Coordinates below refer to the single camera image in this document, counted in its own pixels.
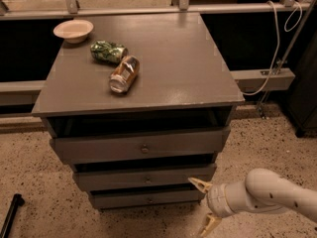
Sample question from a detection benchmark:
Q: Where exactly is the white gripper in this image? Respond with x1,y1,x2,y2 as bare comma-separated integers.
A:
188,178,234,238

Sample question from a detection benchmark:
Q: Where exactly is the grey drawer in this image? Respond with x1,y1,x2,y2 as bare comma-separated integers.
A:
73,164,216,191
51,126,230,164
89,183,204,209

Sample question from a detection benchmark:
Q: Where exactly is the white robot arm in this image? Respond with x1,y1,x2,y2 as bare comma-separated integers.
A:
188,169,317,238

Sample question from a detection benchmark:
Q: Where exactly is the grey top drawer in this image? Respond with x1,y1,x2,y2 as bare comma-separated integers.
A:
51,126,230,164

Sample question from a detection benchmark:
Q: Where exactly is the grey bottom drawer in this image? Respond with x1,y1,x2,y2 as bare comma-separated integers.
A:
89,183,204,209

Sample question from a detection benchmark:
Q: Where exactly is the grey wooden drawer cabinet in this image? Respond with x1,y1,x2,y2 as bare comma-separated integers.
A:
33,14,244,209

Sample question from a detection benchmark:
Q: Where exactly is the diagonal metal rod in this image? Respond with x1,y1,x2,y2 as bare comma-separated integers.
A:
245,0,316,119

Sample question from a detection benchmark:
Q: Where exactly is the dark cabinet at right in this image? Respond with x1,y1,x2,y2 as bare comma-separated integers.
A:
285,33,317,138

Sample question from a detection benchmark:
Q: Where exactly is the orange soda can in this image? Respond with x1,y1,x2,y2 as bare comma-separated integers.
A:
109,56,140,93

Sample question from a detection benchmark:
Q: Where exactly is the green soda can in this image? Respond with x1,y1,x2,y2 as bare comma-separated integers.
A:
90,40,128,64

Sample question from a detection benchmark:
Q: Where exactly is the black bar on floor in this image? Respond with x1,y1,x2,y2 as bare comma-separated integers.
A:
0,193,25,238

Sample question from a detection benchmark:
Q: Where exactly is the white ceramic bowl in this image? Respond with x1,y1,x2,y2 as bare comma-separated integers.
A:
53,20,94,44

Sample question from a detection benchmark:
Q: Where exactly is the grey metal railing frame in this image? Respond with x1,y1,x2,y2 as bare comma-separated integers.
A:
0,0,317,107

